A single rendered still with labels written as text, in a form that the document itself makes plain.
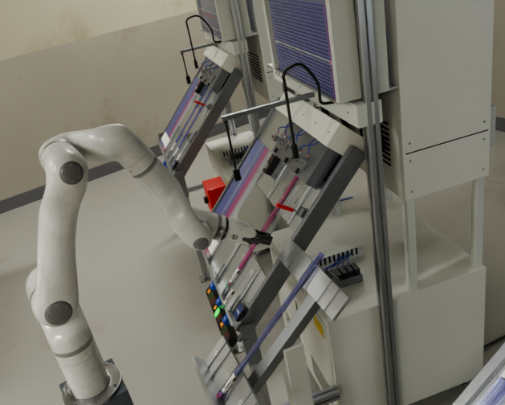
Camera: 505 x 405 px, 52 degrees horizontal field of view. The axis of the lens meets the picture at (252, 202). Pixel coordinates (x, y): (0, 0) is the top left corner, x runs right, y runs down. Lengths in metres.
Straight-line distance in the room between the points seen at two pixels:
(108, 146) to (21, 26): 3.72
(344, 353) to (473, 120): 0.93
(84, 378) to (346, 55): 1.20
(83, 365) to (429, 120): 1.28
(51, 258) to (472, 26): 1.36
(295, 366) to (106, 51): 4.13
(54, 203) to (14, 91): 3.74
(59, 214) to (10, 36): 3.75
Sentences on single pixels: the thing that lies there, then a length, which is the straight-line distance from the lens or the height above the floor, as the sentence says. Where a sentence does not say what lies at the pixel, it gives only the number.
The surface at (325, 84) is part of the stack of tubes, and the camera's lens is 1.63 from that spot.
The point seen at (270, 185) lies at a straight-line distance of 1.95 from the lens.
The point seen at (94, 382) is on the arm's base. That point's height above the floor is 0.76.
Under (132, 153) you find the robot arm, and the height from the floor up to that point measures 1.40.
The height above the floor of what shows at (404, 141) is 1.21.
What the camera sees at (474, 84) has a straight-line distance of 1.78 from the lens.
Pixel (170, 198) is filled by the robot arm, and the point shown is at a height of 1.23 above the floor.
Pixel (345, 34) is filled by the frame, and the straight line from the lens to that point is 1.50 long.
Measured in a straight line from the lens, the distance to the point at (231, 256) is 2.00.
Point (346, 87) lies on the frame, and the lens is 1.53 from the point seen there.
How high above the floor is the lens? 1.86
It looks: 27 degrees down
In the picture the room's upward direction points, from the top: 12 degrees counter-clockwise
